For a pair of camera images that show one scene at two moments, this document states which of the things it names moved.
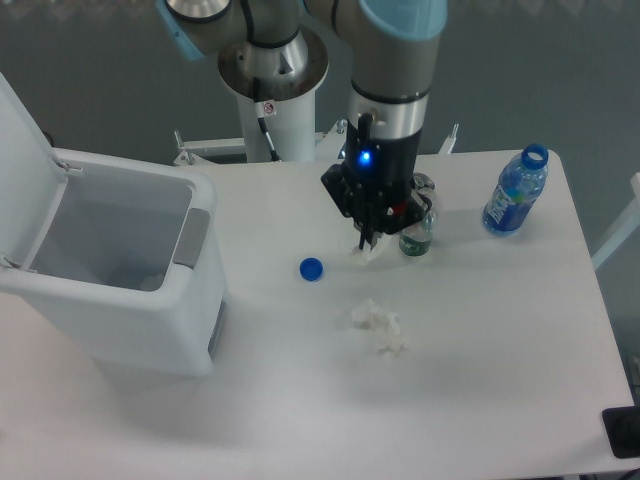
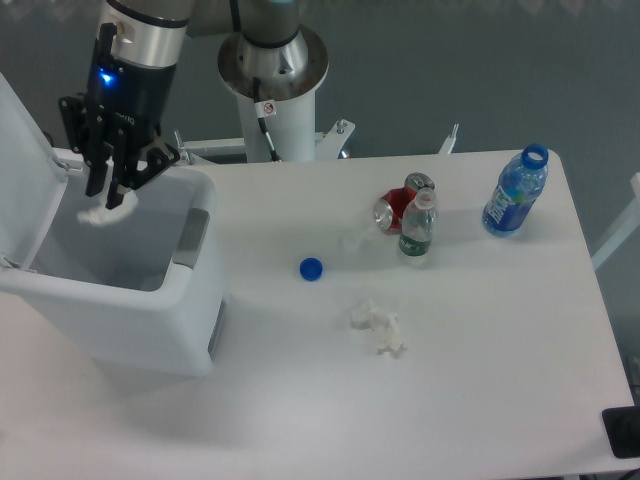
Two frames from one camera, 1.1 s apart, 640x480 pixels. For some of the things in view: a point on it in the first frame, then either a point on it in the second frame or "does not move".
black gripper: [374, 187] to [119, 117]
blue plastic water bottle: [518, 187] does not move
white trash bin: [129, 265] does not move
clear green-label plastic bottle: [416, 240] does not move
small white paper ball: [363, 256] to [101, 215]
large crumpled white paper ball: [385, 326] does not move
